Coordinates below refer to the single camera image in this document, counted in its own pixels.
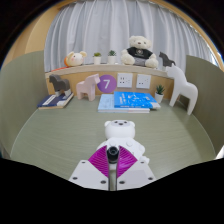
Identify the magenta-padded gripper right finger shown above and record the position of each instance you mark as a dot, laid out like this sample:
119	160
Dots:
136	173

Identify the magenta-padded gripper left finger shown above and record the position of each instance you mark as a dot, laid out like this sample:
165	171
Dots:
86	173

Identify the white bear-shaped power strip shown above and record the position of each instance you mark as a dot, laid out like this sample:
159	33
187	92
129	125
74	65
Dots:
120	131

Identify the light blue book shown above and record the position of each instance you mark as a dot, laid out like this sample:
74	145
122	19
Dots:
105	103

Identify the bright blue book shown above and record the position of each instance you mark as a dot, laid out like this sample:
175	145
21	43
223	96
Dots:
133	99

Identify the small potted plant white pot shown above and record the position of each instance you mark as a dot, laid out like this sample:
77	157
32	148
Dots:
112	60
97	60
159	97

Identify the dark blue book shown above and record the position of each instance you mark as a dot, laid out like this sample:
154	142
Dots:
51	101

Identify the pink horse figurine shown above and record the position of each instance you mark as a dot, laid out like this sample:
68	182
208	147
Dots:
87	87

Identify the purple round number sign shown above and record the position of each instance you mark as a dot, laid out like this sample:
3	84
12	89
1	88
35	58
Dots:
106	84

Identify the grey horse figurine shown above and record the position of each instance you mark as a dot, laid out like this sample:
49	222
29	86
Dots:
59	84

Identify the large white horse figurine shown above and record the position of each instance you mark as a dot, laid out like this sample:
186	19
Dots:
183	88

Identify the green divider panel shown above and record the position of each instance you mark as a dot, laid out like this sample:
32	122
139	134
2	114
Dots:
20	100
208	100

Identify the wooden window ledge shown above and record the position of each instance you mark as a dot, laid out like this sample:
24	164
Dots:
86	70

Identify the cream and orange plush toy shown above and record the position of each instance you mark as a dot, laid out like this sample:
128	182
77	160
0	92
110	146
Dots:
76	59

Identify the black horse figurine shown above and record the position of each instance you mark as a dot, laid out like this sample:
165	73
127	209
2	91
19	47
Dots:
165	60

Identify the cream teddy bear black shirt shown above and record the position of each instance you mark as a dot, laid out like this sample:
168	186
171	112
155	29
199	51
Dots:
140	53

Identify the white grey curtain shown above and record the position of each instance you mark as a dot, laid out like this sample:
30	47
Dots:
110	26

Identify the white wall socket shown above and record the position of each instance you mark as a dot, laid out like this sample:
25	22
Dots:
143	81
124	80

